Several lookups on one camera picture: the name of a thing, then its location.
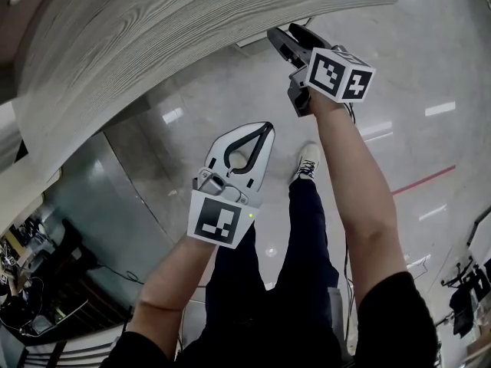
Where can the grey wooden desk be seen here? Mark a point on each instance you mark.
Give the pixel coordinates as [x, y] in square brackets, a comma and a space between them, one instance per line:
[153, 33]

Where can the person's white shoe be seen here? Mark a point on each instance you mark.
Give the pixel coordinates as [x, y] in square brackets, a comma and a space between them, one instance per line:
[308, 155]

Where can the person's dark trousers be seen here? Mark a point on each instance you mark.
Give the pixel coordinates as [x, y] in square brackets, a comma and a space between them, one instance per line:
[303, 244]

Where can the red floor tape strip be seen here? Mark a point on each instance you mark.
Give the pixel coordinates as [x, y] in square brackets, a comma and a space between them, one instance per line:
[422, 179]

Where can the person's left forearm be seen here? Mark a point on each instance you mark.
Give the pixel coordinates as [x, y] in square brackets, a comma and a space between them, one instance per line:
[169, 282]

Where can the dark cluttered workbench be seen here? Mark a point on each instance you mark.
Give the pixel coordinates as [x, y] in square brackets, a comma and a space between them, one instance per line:
[76, 282]

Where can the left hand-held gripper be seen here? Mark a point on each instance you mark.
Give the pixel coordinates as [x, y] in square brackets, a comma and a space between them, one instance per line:
[218, 221]

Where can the white table with dark frame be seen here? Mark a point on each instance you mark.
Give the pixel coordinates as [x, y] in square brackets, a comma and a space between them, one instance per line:
[485, 236]

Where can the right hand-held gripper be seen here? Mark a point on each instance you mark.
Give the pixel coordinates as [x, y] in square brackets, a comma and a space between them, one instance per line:
[337, 75]

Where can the black office chair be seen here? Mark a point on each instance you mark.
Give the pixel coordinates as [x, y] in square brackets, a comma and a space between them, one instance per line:
[462, 309]

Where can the person's right forearm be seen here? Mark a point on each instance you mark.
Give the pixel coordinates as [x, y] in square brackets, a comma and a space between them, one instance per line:
[345, 159]

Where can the person's black t-shirt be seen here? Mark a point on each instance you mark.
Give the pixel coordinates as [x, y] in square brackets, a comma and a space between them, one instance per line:
[395, 320]

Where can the grey wooden hutch shelf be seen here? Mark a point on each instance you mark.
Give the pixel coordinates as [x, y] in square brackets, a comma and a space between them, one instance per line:
[19, 29]

